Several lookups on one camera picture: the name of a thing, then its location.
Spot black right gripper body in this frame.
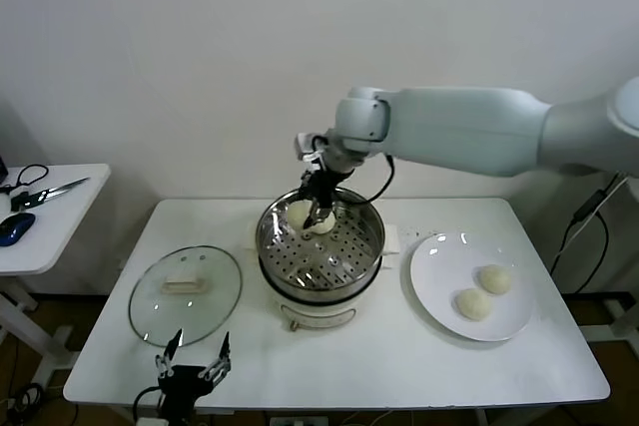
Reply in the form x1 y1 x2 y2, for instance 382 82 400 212
301 169 350 208

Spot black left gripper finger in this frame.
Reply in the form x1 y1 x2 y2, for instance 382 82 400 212
199 330 232 387
155 328 184 378

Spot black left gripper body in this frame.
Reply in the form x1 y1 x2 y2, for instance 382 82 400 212
157 366 211 422

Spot white steamed baozi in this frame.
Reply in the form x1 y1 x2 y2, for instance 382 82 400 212
312 213 336 236
452 288 494 321
476 263 514 296
287 202 314 228

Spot glass lid with cream handle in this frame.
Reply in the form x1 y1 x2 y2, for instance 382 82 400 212
128 244 245 349

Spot perforated steel steamer basket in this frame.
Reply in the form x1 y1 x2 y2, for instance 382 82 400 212
256 185 386 292

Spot white electric cooker pot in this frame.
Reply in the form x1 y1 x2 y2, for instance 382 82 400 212
241 219 402 333

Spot white round plate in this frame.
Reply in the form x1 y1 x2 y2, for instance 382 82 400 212
409 232 536 343

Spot white side table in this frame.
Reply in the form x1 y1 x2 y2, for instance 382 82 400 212
0 163 112 392

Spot blue computer mouse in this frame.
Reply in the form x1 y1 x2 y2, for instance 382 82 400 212
0 213 38 247

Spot white side stand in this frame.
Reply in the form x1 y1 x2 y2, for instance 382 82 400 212
581 293 639 342

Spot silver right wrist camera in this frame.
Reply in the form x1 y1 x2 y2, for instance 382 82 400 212
293 132 326 168

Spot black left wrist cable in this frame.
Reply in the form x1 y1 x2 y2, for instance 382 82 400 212
133 385 162 420

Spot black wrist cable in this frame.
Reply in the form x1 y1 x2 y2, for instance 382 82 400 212
343 154 396 206
133 385 162 420

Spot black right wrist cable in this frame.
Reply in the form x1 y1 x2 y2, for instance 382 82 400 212
343 154 396 206

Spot black floor cables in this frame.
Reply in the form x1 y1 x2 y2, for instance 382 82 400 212
0 381 81 426

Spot steel scissors with dark handles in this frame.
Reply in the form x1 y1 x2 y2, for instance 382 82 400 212
12 177 92 212

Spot white cable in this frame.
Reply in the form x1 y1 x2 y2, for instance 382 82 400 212
561 176 625 255

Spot black cable with adapter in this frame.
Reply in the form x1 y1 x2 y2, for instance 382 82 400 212
550 171 628 294

